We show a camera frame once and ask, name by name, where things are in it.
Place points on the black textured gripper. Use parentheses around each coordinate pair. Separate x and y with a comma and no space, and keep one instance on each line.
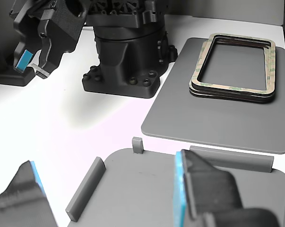
(66,26)

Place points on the angular gripper finger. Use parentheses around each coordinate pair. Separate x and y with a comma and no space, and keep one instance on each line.
(210,196)
(19,203)

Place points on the black six-joint robot arm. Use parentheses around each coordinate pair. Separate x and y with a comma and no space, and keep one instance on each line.
(123,59)

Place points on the flat grey tray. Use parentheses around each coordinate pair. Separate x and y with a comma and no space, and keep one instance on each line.
(170,113)

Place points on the grey frame holder with rails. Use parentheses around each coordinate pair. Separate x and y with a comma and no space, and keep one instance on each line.
(137,194)

